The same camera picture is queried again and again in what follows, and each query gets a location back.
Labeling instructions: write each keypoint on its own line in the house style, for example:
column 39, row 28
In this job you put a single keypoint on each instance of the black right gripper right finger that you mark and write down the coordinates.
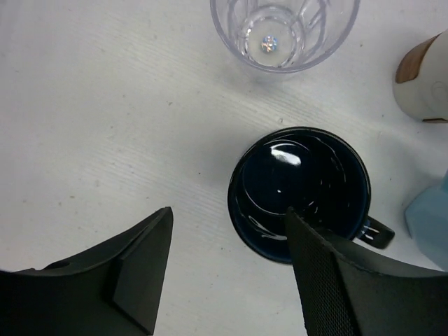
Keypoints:
column 346, row 289

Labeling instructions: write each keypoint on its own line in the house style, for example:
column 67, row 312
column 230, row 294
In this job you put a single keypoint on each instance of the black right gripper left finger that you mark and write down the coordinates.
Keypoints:
column 113, row 288

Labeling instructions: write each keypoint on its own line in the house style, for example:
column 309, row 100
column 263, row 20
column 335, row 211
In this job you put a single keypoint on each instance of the light blue cup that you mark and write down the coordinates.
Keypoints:
column 426, row 219

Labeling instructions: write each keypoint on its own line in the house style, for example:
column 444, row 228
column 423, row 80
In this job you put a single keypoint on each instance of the dark blue mug front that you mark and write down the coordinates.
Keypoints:
column 311, row 171

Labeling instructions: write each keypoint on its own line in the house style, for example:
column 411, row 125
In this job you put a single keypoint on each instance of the cream tumbler wood band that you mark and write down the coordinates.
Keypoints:
column 420, row 83

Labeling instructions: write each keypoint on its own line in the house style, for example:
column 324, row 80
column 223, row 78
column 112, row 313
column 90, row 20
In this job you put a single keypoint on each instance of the clear plastic cup front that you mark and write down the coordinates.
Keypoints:
column 283, row 37

